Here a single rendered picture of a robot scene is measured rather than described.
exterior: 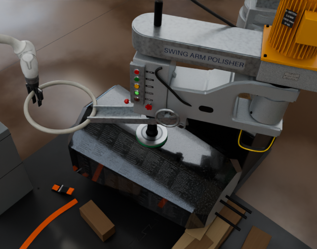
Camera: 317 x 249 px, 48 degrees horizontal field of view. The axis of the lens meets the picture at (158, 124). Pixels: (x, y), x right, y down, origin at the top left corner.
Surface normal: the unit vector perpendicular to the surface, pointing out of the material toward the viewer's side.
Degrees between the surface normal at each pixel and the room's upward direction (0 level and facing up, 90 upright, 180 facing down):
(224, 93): 90
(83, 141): 45
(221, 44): 0
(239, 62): 90
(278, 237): 0
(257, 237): 0
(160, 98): 90
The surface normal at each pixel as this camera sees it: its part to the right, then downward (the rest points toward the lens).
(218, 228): 0.05, -0.66
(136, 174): -0.38, -0.05
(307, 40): -0.25, 0.72
